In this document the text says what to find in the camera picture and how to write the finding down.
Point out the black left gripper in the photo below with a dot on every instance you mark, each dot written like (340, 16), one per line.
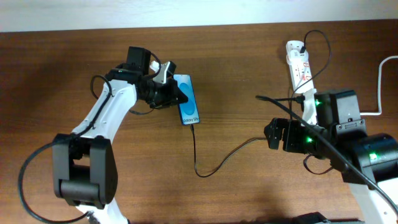
(173, 90)

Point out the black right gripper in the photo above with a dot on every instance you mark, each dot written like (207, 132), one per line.
(291, 128)

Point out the blue Samsung Galaxy smartphone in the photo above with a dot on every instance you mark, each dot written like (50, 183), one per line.
(188, 110)

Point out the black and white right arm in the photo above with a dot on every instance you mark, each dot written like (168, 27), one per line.
(367, 163)

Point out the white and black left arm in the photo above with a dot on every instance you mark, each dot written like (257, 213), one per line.
(84, 169)

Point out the white power strip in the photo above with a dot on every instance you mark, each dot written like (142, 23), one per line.
(300, 73)

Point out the white USB wall charger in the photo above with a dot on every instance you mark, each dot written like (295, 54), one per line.
(295, 56)

